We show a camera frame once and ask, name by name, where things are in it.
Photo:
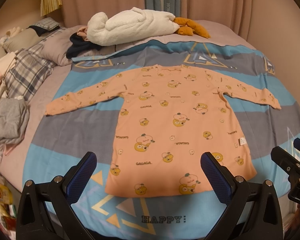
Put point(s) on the dark plaid small pillow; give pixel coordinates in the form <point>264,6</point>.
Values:
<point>45,25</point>

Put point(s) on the grey folded garment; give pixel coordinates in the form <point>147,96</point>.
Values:
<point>14,117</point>

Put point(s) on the beige pillow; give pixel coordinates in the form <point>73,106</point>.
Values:
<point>23,40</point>

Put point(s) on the grey plain pillow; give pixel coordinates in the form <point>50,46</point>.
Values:
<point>55,47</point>

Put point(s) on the dark navy garment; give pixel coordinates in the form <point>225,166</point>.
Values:
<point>79,45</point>

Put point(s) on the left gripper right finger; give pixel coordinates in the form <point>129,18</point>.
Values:
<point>252,210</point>

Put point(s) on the orange plush goose feet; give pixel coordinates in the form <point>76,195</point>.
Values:
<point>188,27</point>

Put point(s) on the blue grey patterned duvet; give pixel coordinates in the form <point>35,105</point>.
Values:
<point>60,141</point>

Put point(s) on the pink curtain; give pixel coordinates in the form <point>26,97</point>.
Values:
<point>250,19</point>

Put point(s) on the orange cartoon print shirt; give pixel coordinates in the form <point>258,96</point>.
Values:
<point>170,116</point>

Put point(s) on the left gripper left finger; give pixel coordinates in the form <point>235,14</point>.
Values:
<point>33,219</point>

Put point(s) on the white plush goose toy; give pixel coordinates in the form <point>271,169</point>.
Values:
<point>129,26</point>

